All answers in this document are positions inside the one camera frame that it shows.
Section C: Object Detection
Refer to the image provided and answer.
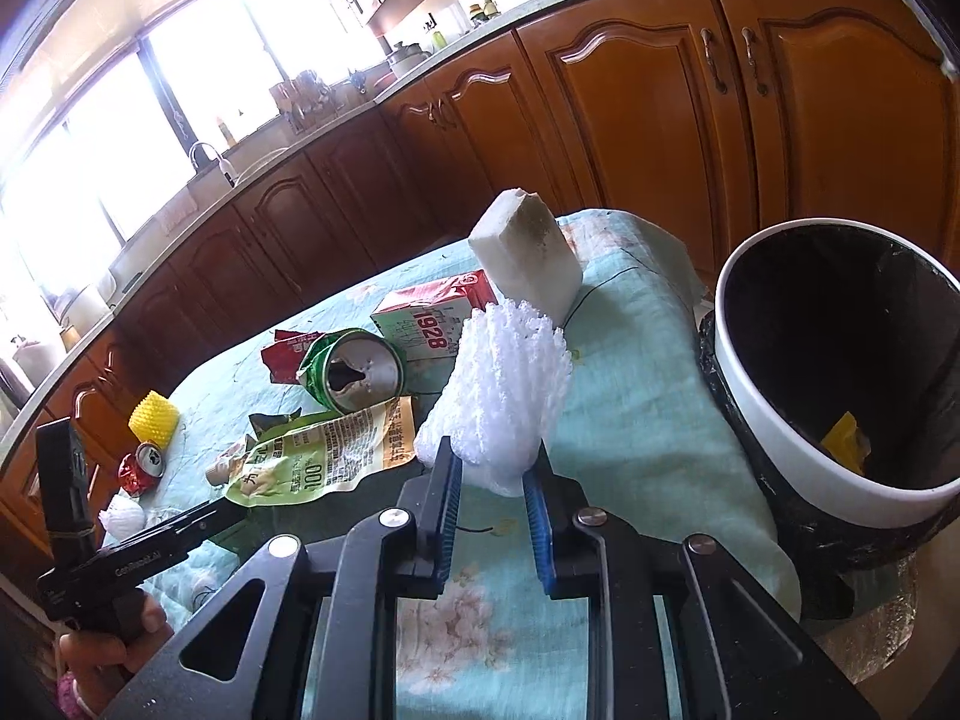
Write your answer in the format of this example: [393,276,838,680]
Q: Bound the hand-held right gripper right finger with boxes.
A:
[522,467,880,720]

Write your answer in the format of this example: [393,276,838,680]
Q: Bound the crushed red can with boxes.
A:
[118,441,166,497]

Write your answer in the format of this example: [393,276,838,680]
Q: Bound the red wrapper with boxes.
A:
[261,328,323,385]

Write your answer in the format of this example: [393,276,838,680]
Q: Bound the teal floral tablecloth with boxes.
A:
[101,208,803,720]

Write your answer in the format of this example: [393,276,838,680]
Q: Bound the metal pot with lid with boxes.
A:
[386,41,434,77]

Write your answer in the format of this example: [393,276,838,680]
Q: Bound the person's left hand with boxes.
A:
[58,591,175,720]

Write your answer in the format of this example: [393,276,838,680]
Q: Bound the kitchen faucet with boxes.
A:
[189,141,238,185]

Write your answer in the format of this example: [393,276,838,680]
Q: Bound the kitchen utensil holder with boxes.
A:
[270,71,332,130]

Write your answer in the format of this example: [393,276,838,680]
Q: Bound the crushed green can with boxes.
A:
[298,328,406,415]

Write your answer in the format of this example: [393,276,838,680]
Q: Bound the yellow wrapper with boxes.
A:
[821,412,871,475]

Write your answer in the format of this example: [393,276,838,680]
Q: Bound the large white foam fruit net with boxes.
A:
[415,298,575,497]

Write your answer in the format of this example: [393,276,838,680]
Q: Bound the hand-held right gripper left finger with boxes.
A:
[112,439,464,720]

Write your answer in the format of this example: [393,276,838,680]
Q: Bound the wooden kitchen base cabinets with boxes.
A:
[0,0,960,601]

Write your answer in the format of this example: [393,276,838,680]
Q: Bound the white bin with black bag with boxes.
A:
[697,219,960,620]

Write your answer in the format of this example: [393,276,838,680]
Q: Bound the yellow-green snack pouch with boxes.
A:
[206,395,419,507]

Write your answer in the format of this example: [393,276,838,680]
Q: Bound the yellow foam fruit net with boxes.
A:
[128,390,181,445]

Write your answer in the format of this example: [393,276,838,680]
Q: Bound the white foam block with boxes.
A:
[469,190,584,320]

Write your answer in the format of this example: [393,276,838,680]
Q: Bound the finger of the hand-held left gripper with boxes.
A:
[146,493,256,557]

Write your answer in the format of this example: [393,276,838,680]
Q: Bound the red and white milk carton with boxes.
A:
[371,270,500,365]

